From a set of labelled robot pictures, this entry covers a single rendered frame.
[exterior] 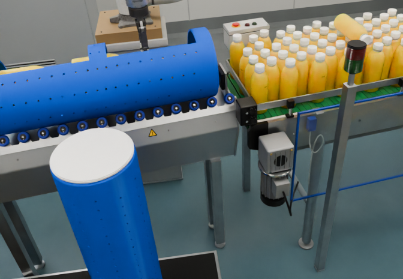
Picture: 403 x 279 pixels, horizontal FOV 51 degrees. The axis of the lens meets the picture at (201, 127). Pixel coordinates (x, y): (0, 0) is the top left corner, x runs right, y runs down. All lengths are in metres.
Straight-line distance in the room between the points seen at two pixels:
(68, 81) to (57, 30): 1.81
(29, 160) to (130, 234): 0.52
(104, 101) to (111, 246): 0.52
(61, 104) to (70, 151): 0.22
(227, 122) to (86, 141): 0.61
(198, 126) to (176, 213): 0.95
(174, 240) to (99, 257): 0.91
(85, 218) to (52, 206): 1.39
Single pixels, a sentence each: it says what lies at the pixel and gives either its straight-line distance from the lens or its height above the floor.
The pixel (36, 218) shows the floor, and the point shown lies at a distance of 2.82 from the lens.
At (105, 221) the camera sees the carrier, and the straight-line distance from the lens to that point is 1.46.
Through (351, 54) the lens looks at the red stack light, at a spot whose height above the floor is 1.23.
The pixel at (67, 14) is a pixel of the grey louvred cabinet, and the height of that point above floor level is 0.81.
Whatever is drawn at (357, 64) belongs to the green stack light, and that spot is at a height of 1.20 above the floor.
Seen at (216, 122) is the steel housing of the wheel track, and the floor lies 0.87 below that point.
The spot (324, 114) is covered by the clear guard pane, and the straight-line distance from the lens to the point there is 1.76.
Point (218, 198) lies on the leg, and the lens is 2.11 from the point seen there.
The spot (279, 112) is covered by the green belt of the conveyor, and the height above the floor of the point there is 0.90.
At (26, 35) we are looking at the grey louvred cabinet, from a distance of 3.46.
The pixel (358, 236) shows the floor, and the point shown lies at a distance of 2.54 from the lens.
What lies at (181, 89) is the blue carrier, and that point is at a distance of 1.62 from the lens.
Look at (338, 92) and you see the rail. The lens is 1.81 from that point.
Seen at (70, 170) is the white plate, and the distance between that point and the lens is 1.40.
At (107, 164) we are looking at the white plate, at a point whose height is 1.04.
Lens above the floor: 1.91
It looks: 37 degrees down
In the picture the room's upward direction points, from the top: 5 degrees counter-clockwise
